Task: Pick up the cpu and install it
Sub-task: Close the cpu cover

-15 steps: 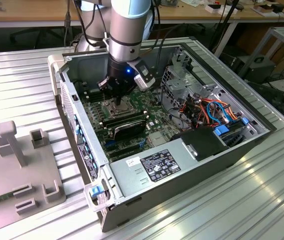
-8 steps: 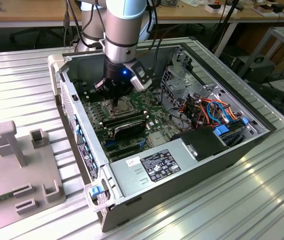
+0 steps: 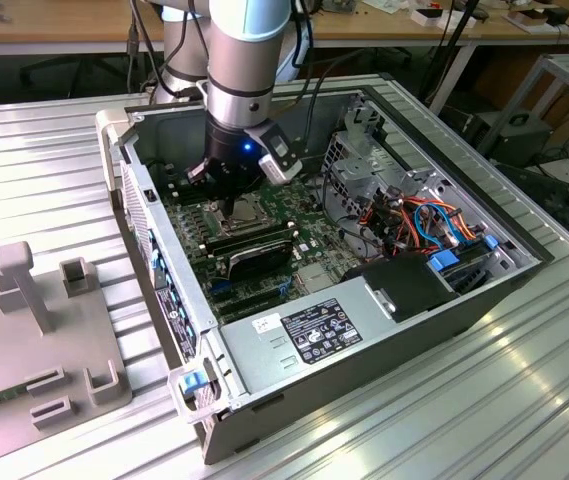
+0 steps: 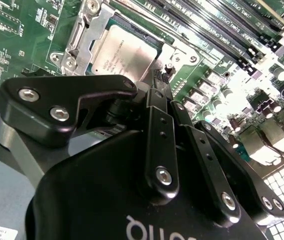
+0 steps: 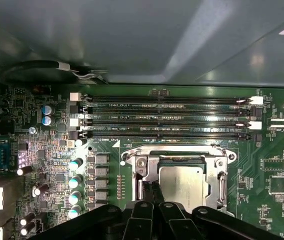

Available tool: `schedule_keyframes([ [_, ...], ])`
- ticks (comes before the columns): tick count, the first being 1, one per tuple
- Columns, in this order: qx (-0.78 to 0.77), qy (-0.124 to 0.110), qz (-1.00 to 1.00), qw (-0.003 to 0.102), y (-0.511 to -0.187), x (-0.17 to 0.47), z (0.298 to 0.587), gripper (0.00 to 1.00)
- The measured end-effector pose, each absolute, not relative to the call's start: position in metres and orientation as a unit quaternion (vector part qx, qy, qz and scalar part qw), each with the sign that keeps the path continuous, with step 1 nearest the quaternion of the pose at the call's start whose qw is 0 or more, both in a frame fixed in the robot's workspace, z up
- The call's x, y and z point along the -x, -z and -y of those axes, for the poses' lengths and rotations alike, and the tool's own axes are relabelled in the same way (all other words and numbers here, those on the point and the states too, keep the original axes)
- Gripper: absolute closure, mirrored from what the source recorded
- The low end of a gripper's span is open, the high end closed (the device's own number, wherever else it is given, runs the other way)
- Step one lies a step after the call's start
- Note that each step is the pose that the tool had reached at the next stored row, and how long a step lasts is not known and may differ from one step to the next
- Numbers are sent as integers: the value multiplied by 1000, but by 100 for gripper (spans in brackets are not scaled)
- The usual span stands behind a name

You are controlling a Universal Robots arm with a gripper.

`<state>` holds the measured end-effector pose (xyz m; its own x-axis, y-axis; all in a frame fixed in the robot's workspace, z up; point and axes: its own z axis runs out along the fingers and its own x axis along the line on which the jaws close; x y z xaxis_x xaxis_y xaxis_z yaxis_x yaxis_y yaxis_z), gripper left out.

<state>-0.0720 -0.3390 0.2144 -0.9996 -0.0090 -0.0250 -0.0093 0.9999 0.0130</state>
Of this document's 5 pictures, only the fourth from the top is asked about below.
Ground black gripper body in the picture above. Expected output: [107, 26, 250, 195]
[24, 129, 274, 240]

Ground metal socket cover frame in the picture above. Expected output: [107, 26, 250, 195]
[63, 0, 201, 76]

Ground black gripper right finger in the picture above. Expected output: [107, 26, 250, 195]
[170, 99, 284, 226]

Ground silver CPU chip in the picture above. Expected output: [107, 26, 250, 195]
[88, 26, 166, 85]

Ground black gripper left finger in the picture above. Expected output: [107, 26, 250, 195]
[0, 70, 180, 200]

